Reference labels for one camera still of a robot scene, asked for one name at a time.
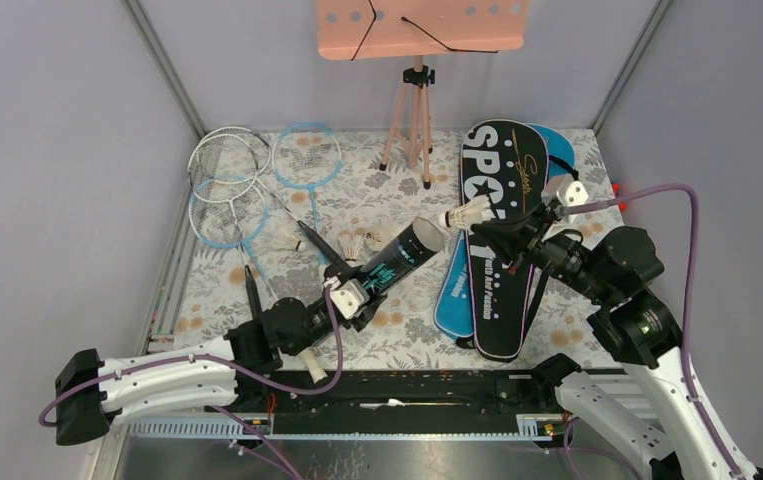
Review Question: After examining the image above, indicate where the floral table mat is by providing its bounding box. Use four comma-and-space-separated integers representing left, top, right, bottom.
175, 127, 621, 372

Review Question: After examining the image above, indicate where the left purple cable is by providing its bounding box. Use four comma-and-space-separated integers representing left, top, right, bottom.
38, 284, 346, 480

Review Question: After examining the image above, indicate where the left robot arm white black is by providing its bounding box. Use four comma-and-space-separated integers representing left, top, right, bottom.
39, 265, 391, 446

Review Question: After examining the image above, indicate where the blue racket bag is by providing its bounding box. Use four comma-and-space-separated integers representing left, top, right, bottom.
435, 120, 577, 361

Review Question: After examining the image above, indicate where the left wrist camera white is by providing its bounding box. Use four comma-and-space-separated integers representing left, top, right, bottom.
331, 279, 370, 320

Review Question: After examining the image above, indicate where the black shuttlecock tube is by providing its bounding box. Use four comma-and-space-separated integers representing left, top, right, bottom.
354, 217, 445, 304

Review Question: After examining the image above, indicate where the blue racket white grip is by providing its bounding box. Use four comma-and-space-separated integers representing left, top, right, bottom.
269, 122, 343, 278

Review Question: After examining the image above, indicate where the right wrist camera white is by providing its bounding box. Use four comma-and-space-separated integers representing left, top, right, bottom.
541, 174, 589, 207

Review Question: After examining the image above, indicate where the black sport racket bag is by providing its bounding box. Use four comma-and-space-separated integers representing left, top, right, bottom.
460, 119, 549, 363

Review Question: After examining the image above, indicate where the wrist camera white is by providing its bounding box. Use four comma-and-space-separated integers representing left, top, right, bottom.
331, 279, 370, 320
541, 174, 589, 207

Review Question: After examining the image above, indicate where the white shuttlecock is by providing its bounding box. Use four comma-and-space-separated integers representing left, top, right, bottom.
271, 226, 307, 252
364, 224, 397, 252
337, 230, 365, 265
438, 195, 495, 231

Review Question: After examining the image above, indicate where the white racket rear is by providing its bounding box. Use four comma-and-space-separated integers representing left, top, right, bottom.
187, 128, 275, 299

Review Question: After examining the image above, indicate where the pink music stand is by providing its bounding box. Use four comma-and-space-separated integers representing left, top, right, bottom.
315, 0, 530, 189

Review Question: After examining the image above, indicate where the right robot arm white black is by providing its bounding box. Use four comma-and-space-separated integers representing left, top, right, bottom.
471, 205, 763, 479

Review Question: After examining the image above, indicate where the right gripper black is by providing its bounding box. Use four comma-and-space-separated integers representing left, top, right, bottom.
469, 199, 612, 302

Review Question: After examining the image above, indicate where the white racket black grip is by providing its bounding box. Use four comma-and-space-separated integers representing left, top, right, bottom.
187, 130, 345, 264

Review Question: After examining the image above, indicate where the blue racket lower left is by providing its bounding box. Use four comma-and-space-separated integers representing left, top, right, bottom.
188, 175, 329, 385

